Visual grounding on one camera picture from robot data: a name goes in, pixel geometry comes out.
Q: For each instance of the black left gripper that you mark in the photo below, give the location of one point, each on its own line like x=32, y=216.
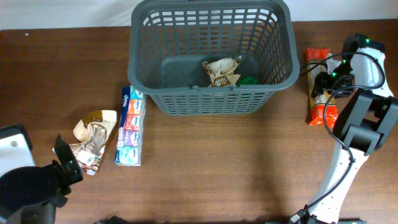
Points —
x=71, y=170

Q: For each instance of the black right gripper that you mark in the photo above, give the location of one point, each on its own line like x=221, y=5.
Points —
x=321, y=81

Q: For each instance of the orange-ended pasta packet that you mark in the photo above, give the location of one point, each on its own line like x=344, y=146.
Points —
x=317, y=104

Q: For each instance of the beige clear snack bag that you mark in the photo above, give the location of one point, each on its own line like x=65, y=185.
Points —
x=93, y=132

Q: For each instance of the multicolour tissue pack bundle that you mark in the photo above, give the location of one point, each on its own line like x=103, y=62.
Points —
x=131, y=128

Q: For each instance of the green-lidded seasoning jar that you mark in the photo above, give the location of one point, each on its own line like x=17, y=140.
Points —
x=247, y=81

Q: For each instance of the beige white rice bag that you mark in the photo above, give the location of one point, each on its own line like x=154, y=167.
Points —
x=222, y=72

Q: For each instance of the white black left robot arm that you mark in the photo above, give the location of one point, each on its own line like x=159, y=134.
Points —
x=16, y=149

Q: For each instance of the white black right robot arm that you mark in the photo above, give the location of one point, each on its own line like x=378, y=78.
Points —
x=360, y=129

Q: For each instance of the grey plastic mesh basket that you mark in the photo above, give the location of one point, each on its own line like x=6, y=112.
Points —
x=170, y=39

